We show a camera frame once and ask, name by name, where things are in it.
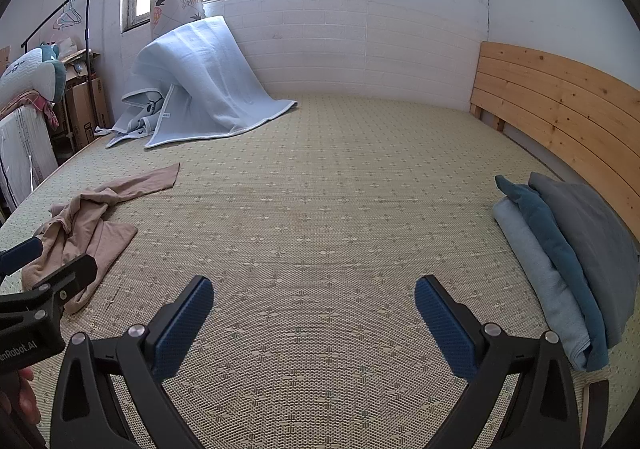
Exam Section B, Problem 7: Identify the person's left hand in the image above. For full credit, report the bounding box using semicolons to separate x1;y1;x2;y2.
0;366;42;427

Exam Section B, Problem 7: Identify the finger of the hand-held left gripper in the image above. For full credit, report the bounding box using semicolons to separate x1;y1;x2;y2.
0;254;98;326
0;236;44;277

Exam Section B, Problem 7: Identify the light blue blanket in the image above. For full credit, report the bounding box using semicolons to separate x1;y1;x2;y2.
104;15;299;150

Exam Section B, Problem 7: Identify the tall cardboard box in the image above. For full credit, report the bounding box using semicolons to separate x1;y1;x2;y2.
64;78;110;150

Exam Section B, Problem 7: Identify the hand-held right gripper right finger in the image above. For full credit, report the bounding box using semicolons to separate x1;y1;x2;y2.
414;275;592;449

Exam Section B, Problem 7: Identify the pink cloth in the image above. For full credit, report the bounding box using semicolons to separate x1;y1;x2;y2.
0;91;60;127

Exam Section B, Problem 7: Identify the folded grey cloth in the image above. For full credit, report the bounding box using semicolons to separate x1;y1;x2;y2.
528;172;640;350

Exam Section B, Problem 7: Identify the white folded mattress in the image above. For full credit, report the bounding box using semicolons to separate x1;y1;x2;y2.
0;106;60;212

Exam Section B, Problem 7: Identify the beige t-shirt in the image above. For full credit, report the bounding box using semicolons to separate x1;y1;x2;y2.
21;162;181;316

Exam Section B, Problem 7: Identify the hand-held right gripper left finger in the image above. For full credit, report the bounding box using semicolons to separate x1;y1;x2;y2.
50;275;216;449

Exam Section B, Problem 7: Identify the black clothes rack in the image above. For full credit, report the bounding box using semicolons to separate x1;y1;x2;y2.
20;0;103;130

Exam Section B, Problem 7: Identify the wooden slatted headboard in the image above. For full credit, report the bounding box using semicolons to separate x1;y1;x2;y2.
469;41;640;250

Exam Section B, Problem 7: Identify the wire clothes hanger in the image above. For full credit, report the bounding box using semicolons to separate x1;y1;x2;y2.
55;0;83;30

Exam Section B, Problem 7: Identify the woven patterned bed mat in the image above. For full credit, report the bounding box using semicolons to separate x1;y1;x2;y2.
0;94;601;449

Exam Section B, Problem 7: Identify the small cardboard box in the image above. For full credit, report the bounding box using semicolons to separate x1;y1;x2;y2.
60;48;101;80

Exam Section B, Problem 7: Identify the folded teal cloth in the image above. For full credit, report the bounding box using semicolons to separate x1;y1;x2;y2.
495;175;610;372

